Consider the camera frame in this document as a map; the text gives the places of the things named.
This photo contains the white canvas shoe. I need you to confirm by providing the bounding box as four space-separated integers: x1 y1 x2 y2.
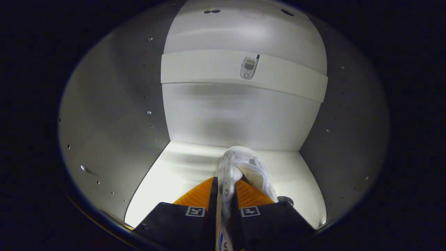
215 146 279 251

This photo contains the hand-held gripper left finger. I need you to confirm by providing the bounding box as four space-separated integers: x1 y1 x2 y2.
134 177 218 251

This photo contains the grey shoe cabinet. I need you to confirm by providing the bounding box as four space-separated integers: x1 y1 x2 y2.
57 0 390 231

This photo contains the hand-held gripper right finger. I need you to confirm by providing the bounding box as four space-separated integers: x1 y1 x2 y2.
230 179 316 251

